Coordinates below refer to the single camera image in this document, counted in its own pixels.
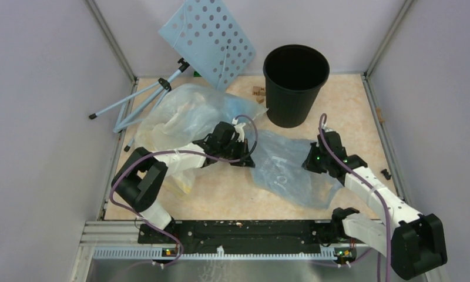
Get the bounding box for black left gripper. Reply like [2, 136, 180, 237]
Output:
[219, 138, 255, 168]

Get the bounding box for light blue trash bag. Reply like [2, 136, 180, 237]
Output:
[251, 130, 343, 209]

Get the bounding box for translucent yellowish trash bag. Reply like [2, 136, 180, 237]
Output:
[133, 82, 268, 196]

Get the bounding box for black plastic trash bin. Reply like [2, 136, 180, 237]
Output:
[263, 44, 330, 128]

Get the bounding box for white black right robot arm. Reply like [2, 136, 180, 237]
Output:
[303, 129, 448, 280]

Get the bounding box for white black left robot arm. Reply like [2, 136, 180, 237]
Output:
[109, 119, 255, 243]

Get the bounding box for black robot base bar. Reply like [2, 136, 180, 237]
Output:
[137, 220, 354, 254]

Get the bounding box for small wooden blocks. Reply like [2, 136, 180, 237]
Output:
[252, 86, 266, 104]

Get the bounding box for small black clip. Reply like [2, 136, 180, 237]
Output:
[380, 169, 392, 180]

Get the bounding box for light blue tripod legs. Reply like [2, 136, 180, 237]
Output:
[88, 58, 190, 133]

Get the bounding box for light blue perforated stand plate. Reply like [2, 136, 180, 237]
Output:
[159, 0, 256, 91]

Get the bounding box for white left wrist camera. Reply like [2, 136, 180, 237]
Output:
[231, 118, 246, 142]

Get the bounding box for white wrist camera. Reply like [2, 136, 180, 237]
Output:
[231, 118, 246, 142]
[321, 123, 333, 132]

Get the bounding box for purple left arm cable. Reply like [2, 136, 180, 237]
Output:
[108, 113, 259, 266]

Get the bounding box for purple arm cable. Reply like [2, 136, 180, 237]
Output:
[108, 113, 259, 266]
[318, 113, 394, 282]

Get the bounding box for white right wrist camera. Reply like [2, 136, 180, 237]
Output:
[321, 123, 333, 132]

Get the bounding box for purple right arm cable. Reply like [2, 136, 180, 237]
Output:
[318, 113, 394, 282]

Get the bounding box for white slotted cable duct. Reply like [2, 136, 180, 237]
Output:
[93, 247, 337, 261]

